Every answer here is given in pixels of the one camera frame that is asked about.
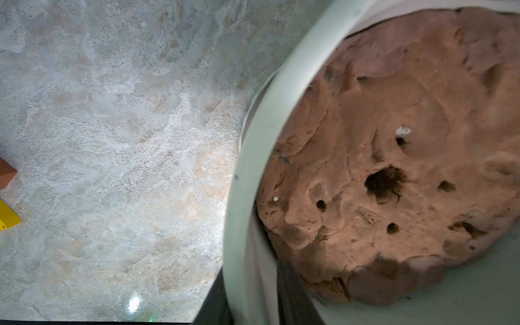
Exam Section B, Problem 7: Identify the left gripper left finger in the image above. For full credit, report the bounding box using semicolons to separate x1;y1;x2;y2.
192;269;234;325

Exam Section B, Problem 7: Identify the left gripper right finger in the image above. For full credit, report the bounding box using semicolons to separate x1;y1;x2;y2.
277;260;324;325

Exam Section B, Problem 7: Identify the white ceramic pot with mud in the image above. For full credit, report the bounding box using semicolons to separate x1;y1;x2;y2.
222;1;519;324

